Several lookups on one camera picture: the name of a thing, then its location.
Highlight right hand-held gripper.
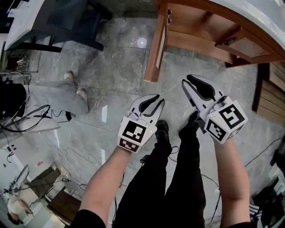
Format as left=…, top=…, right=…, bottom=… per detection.
left=181, top=74, right=248, bottom=146

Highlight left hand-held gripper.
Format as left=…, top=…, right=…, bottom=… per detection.
left=117, top=94, right=166, bottom=154

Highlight person's right forearm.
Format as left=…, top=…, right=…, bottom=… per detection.
left=213, top=137, right=251, bottom=223

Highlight person's left forearm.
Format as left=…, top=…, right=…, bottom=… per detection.
left=79, top=146, right=132, bottom=223

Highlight person's black left shoe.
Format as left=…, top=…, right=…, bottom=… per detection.
left=155, top=119, right=170, bottom=145

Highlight person's black shoe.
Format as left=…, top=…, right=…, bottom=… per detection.
left=155, top=119, right=170, bottom=145
left=178, top=110, right=200, bottom=138

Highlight person's black right shoe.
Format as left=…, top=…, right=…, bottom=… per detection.
left=178, top=110, right=200, bottom=138

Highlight wooden slatted platform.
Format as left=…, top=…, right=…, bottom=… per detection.
left=251, top=62, right=285, bottom=126

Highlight person's black trousers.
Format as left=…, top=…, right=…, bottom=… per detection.
left=113, top=126, right=207, bottom=228

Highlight white ceramic sink top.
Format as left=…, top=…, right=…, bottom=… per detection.
left=206, top=0, right=285, bottom=60
left=4, top=0, right=45, bottom=51

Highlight white curved seat shell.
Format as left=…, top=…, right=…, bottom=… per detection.
left=0, top=117, right=61, bottom=135

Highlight person's black shirt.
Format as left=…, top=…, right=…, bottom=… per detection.
left=70, top=208, right=253, bottom=228

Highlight black white striped cloth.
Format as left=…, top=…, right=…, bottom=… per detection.
left=249, top=202, right=266, bottom=228

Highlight black rounded seat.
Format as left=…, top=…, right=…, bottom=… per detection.
left=0, top=82, right=27, bottom=118

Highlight wooden sink cabinet frame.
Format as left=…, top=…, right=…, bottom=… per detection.
left=155, top=0, right=285, bottom=69

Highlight black cable with adapter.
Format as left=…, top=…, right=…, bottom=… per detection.
left=33, top=104, right=73, bottom=122

